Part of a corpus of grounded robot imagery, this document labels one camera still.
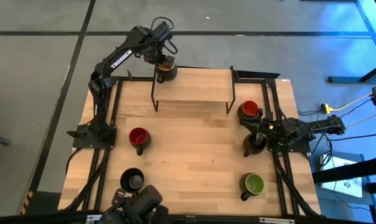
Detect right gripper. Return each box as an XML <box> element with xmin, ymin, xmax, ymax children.
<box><xmin>239</xmin><ymin>108</ymin><xmax>278</xmax><ymax>148</ymax></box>

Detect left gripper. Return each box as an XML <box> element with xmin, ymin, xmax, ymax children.
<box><xmin>143</xmin><ymin>37</ymin><xmax>176</xmax><ymax>68</ymax></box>

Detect black mug yellow inside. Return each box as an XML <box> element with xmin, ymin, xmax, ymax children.
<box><xmin>155</xmin><ymin>55</ymin><xmax>179</xmax><ymax>84</ymax></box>

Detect black mug orange inside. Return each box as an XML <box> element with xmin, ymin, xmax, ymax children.
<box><xmin>237</xmin><ymin>100</ymin><xmax>260</xmax><ymax>121</ymax></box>

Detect black mug dark red inside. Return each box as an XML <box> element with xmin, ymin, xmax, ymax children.
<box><xmin>128</xmin><ymin>127</ymin><xmax>152</xmax><ymax>156</ymax></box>

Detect wooden shelf riser black legs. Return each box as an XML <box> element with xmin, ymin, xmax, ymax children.
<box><xmin>150</xmin><ymin>65</ymin><xmax>237</xmax><ymax>115</ymax></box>

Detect black mug green inside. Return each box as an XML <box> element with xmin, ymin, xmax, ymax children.
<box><xmin>239</xmin><ymin>172</ymin><xmax>265</xmax><ymax>202</ymax></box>

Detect black triangular panel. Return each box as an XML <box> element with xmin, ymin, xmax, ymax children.
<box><xmin>234</xmin><ymin>70</ymin><xmax>281</xmax><ymax>80</ymax></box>

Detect black desk beam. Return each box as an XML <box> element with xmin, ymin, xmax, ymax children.
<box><xmin>312</xmin><ymin>155</ymin><xmax>376</xmax><ymax>185</ymax></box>

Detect white box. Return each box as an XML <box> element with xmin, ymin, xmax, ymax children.
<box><xmin>319</xmin><ymin>153</ymin><xmax>364</xmax><ymax>199</ymax></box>

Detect black mug grey inside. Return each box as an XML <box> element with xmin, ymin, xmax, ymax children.
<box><xmin>120</xmin><ymin>167</ymin><xmax>145</xmax><ymax>194</ymax></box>

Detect black blurry equipment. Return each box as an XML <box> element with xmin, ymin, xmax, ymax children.
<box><xmin>99</xmin><ymin>185</ymin><xmax>170</xmax><ymax>224</ymax></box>

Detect hazard striped floor plate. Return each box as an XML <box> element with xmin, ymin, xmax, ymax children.
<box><xmin>19</xmin><ymin>190</ymin><xmax>63</xmax><ymax>216</ymax></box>

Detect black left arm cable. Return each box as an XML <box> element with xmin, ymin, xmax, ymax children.
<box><xmin>150</xmin><ymin>16</ymin><xmax>179</xmax><ymax>55</ymax></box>

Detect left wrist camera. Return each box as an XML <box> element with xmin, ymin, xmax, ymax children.
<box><xmin>152</xmin><ymin>20</ymin><xmax>174</xmax><ymax>43</ymax></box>

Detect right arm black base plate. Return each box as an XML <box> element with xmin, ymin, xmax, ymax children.
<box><xmin>266</xmin><ymin>127</ymin><xmax>312</xmax><ymax>154</ymax></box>

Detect black aluminium table frame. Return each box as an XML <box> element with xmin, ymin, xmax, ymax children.
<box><xmin>59</xmin><ymin>70</ymin><xmax>322</xmax><ymax>224</ymax></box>

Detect black floor cable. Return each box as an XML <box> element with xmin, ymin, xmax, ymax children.
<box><xmin>296</xmin><ymin>98</ymin><xmax>375</xmax><ymax>129</ymax></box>
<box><xmin>311</xmin><ymin>132</ymin><xmax>376</xmax><ymax>166</ymax></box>

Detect yellow floor cable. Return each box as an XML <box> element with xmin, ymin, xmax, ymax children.
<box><xmin>330</xmin><ymin>92</ymin><xmax>375</xmax><ymax>112</ymax></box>

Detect beige floor cable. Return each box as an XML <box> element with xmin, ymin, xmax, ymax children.
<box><xmin>345</xmin><ymin>107</ymin><xmax>376</xmax><ymax>129</ymax></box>

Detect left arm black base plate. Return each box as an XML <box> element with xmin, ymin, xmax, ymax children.
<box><xmin>72</xmin><ymin>124</ymin><xmax>118</xmax><ymax>149</ymax></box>

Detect blue-lit desk frame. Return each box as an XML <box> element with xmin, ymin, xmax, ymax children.
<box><xmin>327</xmin><ymin>0</ymin><xmax>376</xmax><ymax>84</ymax></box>

